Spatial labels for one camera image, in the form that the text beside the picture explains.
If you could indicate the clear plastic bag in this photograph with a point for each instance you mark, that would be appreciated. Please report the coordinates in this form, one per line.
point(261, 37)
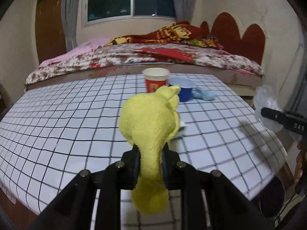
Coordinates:
point(266, 98)

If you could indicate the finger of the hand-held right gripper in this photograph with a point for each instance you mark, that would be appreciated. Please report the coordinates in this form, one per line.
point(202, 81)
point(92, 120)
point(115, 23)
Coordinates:
point(272, 115)

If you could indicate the floral bedsheet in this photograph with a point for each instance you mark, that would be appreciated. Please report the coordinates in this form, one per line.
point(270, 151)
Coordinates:
point(108, 57)

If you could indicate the bed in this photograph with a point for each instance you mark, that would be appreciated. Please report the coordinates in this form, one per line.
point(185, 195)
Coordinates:
point(120, 70)

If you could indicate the brown wooden door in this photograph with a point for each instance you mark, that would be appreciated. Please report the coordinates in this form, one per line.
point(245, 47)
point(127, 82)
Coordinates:
point(49, 24)

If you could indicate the yellow cloth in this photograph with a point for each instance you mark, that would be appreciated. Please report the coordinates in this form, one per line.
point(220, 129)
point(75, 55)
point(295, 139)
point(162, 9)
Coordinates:
point(148, 124)

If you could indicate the red paper cup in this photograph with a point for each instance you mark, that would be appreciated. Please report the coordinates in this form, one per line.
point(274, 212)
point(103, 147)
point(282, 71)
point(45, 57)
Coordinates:
point(154, 82)

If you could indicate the pink cloth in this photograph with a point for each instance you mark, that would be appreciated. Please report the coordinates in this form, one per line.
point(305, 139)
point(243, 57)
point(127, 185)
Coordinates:
point(76, 51)

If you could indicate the dark blue bowl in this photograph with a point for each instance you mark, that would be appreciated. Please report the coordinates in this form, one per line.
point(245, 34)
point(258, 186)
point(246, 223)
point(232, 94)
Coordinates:
point(186, 92)

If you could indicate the red scalloped headboard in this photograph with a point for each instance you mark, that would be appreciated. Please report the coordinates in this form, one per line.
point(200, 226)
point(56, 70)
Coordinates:
point(230, 36)

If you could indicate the light blue cloth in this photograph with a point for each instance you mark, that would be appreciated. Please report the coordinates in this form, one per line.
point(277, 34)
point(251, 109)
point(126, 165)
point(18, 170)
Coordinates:
point(203, 94)

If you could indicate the red patterned blanket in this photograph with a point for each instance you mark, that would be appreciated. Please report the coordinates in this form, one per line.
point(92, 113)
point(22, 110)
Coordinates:
point(168, 32)

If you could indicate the colourful printed cloth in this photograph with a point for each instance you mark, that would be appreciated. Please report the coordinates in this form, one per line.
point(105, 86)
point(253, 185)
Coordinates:
point(206, 43)

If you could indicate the person's right hand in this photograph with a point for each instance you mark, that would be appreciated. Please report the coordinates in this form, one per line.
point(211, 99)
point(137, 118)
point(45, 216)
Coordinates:
point(302, 160)

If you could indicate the window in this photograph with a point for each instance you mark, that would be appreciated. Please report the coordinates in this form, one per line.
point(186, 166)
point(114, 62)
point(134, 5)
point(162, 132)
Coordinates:
point(132, 0)

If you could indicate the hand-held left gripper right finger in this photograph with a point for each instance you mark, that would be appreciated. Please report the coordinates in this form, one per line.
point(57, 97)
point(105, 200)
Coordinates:
point(171, 170)

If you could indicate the grey curtain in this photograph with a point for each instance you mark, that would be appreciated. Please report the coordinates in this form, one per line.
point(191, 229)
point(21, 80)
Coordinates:
point(70, 14)
point(184, 2)

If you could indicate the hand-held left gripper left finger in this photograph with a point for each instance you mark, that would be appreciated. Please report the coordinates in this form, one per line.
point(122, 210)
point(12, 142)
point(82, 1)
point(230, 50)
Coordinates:
point(129, 170)

